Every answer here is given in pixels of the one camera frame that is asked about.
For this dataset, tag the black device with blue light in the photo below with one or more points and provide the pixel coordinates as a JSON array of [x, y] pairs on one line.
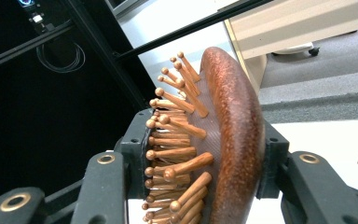
[[34, 15]]

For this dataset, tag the brown wooden hairbrush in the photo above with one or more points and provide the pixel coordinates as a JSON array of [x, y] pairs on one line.
[[236, 140]]

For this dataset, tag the black caster wheel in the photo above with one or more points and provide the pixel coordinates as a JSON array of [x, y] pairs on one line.
[[313, 51]]

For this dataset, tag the thick black frame post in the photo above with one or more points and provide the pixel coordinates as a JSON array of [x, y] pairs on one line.
[[105, 53]]

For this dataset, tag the black side frame bar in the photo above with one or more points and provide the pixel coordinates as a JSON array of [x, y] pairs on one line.
[[21, 48]]

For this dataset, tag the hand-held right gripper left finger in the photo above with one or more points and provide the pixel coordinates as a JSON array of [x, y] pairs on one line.
[[105, 186]]

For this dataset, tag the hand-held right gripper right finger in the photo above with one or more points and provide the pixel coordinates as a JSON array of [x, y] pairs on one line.
[[310, 186]]

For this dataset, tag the light wooden desk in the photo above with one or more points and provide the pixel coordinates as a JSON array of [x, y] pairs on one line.
[[292, 25]]

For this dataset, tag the black horizontal frame bar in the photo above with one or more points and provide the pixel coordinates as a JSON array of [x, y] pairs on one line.
[[199, 26]]

